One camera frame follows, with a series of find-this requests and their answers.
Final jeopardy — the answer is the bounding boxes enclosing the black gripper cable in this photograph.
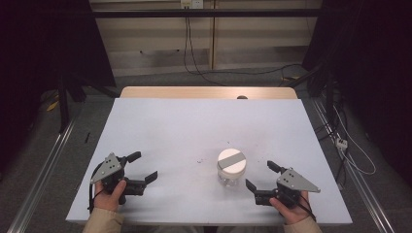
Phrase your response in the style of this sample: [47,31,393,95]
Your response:
[294,189,317,223]
[87,161,105,214]

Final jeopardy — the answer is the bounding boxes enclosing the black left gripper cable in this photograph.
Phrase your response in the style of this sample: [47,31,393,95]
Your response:
[87,161,105,214]

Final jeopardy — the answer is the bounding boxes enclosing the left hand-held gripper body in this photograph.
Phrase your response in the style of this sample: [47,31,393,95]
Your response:
[90,152,146,196]

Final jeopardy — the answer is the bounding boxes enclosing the person's left hand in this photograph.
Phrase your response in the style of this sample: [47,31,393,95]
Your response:
[93,180,127,212]

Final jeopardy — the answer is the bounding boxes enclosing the white wall socket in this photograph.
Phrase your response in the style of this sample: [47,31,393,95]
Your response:
[180,0,205,10]

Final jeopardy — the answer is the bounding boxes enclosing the person's right hand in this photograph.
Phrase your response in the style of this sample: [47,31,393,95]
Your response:
[269,190,314,226]

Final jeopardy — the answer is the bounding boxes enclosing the white lid with grey stripe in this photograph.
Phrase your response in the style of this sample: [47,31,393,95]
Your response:
[217,148,247,178]

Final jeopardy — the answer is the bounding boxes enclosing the light wooden table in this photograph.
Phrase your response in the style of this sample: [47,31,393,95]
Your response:
[120,85,298,100]

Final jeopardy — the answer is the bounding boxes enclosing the metal floor rail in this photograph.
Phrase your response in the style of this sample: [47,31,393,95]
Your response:
[311,97,395,233]
[6,116,80,233]

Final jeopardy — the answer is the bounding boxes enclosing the white cable on floor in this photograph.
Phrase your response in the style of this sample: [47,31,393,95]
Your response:
[332,106,377,177]

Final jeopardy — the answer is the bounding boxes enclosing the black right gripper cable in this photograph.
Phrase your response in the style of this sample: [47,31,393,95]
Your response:
[294,189,317,223]

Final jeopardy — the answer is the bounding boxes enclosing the black curtain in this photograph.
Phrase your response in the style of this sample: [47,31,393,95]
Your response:
[302,0,412,187]
[0,0,117,169]

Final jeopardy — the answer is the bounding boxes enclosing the black metal stand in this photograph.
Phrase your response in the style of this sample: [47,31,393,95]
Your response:
[56,73,72,134]

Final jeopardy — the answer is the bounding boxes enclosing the black cable on floor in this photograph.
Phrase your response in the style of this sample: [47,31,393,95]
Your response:
[183,16,304,87]

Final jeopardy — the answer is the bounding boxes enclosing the black horizontal frame bar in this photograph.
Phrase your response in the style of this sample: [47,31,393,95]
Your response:
[91,8,323,19]

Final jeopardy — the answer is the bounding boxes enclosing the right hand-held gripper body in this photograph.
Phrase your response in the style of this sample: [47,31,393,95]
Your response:
[255,167,322,208]

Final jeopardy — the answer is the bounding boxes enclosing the white power strip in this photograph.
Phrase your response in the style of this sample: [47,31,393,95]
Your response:
[335,137,349,151]

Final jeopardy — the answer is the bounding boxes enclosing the clear glass jar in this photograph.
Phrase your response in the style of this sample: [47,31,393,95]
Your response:
[217,168,246,188]

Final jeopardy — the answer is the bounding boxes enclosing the white table cover board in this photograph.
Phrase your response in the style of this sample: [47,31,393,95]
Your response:
[65,97,354,226]

